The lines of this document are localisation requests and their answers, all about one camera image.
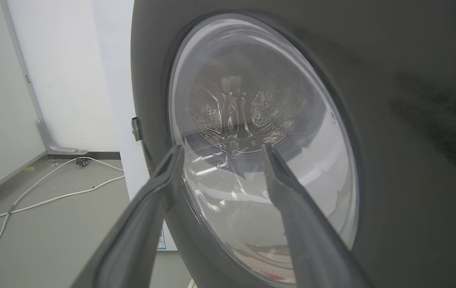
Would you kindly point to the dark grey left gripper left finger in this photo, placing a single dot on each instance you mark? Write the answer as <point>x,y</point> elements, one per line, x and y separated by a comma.
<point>132,236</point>

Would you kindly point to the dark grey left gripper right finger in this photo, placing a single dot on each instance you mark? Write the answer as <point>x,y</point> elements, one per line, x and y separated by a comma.
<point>311,240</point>

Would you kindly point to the grey washing machine door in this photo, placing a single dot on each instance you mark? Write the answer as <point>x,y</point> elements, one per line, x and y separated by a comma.
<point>391,160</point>

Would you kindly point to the metal door latch hook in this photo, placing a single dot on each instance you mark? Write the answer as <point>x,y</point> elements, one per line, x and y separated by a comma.
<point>136,128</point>

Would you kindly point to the white washing machine body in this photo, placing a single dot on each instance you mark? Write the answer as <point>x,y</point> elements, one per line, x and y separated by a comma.
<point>132,120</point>

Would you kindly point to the small caster wheel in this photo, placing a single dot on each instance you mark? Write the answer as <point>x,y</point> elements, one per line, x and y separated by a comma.
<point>82,161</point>

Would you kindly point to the white partition panel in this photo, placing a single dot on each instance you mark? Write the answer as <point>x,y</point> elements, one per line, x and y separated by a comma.
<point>0,100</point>

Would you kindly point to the grey partition foot bracket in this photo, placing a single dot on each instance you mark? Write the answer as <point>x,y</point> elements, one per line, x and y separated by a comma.
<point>58,144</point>

